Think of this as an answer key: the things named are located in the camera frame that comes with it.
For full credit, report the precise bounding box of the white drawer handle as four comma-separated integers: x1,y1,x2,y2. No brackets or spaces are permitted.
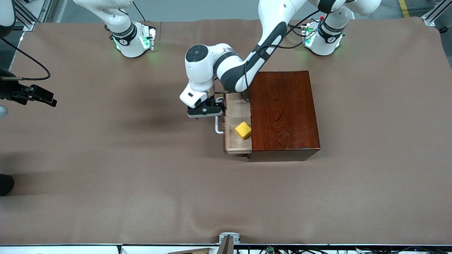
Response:
214,97,225,135

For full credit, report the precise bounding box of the yellow block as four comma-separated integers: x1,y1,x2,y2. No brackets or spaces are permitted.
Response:
235,122,252,140

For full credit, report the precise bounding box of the light wood drawer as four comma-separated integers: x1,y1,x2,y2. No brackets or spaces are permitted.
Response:
223,92,253,155

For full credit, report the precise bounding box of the dark red wooden cabinet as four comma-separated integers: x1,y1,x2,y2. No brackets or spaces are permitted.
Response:
247,71,321,163

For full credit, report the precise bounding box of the black round object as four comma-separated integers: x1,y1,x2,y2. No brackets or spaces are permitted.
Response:
0,174,14,196

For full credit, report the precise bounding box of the table cover sheet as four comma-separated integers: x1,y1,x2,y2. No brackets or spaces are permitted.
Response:
0,18,452,246

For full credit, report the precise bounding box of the tan board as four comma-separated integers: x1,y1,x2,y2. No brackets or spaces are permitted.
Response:
168,248,212,254

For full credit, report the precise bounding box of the aluminium frame profile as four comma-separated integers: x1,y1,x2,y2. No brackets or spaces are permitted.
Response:
422,0,452,27
14,0,67,31

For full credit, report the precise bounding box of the black base cable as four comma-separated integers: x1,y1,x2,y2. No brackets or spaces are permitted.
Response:
132,0,146,22

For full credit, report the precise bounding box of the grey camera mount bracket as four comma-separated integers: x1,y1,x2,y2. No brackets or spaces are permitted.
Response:
218,232,241,254

